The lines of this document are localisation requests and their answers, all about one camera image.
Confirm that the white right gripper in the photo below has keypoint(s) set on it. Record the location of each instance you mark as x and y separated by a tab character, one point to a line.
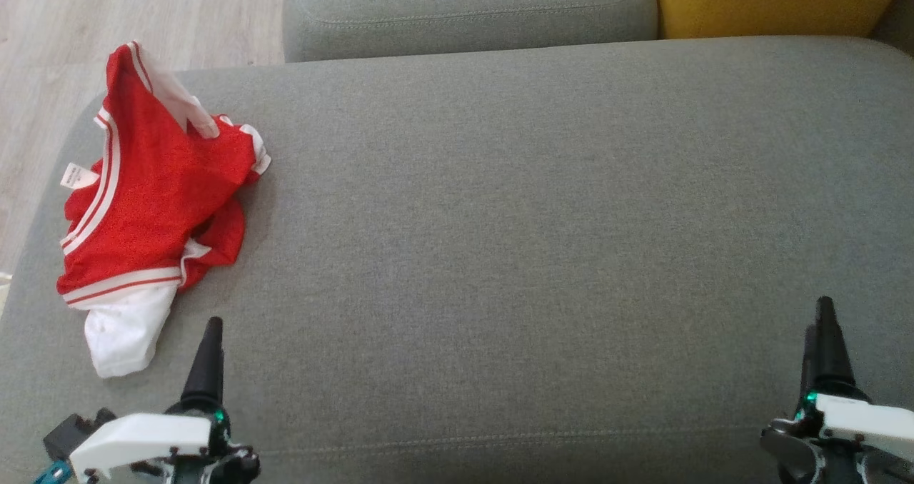
857	427

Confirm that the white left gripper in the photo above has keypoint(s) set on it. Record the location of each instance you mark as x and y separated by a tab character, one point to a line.
150	437

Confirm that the red and white garment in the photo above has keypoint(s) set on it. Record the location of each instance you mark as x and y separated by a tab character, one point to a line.
153	191

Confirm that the grey sofa seat cushion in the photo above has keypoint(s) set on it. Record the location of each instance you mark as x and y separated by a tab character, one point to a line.
514	241

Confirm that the grey sofa back cushion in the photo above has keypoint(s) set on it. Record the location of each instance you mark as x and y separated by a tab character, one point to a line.
464	9

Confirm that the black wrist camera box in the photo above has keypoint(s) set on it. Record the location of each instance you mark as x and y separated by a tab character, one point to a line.
75	430

